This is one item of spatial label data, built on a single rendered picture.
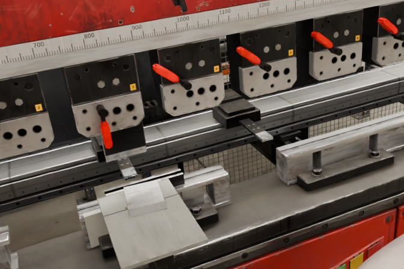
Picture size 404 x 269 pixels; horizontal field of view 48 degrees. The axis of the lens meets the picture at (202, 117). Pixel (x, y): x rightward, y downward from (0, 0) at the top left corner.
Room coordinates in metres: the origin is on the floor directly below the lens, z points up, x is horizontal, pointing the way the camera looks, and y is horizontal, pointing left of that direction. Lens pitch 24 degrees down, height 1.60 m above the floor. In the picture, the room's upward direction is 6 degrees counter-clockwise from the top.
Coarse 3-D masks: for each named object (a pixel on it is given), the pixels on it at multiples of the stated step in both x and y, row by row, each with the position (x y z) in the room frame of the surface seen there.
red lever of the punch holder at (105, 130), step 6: (96, 108) 0.90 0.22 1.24; (102, 108) 0.88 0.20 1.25; (102, 114) 0.88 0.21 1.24; (102, 120) 0.88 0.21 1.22; (102, 126) 0.88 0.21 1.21; (108, 126) 0.89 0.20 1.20; (102, 132) 0.88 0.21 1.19; (108, 132) 0.88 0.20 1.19; (108, 138) 0.88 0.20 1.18; (108, 144) 0.88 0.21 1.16
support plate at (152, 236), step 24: (120, 192) 0.94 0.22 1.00; (168, 192) 0.92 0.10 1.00; (120, 216) 0.85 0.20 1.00; (144, 216) 0.84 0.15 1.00; (168, 216) 0.83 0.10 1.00; (192, 216) 0.82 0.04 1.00; (120, 240) 0.76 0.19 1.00; (144, 240) 0.75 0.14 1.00; (168, 240) 0.75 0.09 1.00; (192, 240) 0.74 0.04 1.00; (120, 264) 0.69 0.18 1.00; (144, 264) 0.69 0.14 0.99
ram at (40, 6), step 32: (0, 0) 0.87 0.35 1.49; (32, 0) 0.89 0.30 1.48; (64, 0) 0.91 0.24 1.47; (96, 0) 0.93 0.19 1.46; (128, 0) 0.95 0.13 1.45; (160, 0) 0.98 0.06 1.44; (192, 0) 1.00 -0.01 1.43; (224, 0) 1.02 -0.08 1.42; (256, 0) 1.05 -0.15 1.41; (352, 0) 1.14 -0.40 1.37; (384, 0) 1.17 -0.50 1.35; (0, 32) 0.87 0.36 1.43; (32, 32) 0.89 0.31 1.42; (64, 32) 0.91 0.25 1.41; (192, 32) 1.00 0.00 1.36; (224, 32) 1.02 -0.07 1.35; (0, 64) 0.86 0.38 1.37; (32, 64) 0.88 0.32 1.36; (64, 64) 0.90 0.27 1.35
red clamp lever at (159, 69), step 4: (156, 64) 0.93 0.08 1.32; (152, 68) 0.94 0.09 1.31; (156, 68) 0.92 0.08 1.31; (160, 68) 0.93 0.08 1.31; (164, 68) 0.93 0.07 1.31; (156, 72) 0.93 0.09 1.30; (160, 72) 0.93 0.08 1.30; (164, 72) 0.93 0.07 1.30; (168, 72) 0.93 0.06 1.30; (172, 72) 0.94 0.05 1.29; (164, 76) 0.93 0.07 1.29; (168, 76) 0.93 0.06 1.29; (172, 76) 0.93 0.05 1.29; (176, 76) 0.94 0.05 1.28; (172, 80) 0.94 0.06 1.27; (176, 80) 0.94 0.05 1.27; (180, 80) 0.95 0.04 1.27; (184, 80) 0.96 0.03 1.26; (180, 84) 0.96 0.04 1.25; (184, 84) 0.94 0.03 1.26; (188, 84) 0.94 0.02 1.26; (188, 88) 0.94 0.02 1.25
